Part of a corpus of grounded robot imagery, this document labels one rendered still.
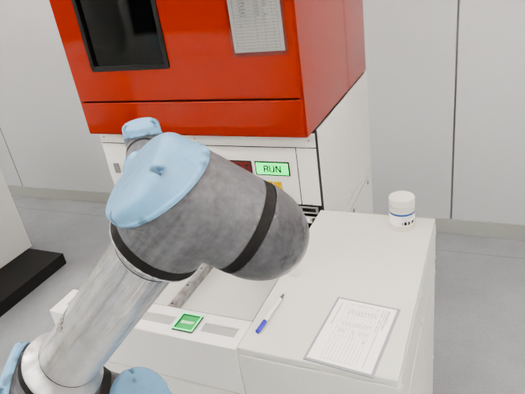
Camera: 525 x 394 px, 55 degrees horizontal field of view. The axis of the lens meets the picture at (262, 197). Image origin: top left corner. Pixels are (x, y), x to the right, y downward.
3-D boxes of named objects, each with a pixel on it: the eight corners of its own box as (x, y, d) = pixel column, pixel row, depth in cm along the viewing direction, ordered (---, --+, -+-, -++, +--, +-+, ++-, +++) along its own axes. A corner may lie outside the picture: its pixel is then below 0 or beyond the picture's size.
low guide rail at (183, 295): (229, 241, 178) (227, 234, 177) (233, 241, 177) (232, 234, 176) (148, 338, 138) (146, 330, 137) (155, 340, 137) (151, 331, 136)
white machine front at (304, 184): (130, 223, 201) (101, 127, 183) (327, 243, 168) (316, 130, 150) (125, 227, 199) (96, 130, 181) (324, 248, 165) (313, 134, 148)
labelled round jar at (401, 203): (391, 218, 149) (391, 189, 144) (416, 220, 146) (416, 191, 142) (387, 231, 143) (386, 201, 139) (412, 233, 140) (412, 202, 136)
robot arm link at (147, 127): (117, 132, 94) (120, 119, 102) (132, 185, 99) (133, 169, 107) (159, 124, 95) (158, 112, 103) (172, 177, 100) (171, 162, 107)
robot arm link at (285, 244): (366, 231, 58) (237, 180, 103) (289, 188, 54) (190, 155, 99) (319, 322, 57) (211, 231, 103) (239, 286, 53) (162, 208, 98)
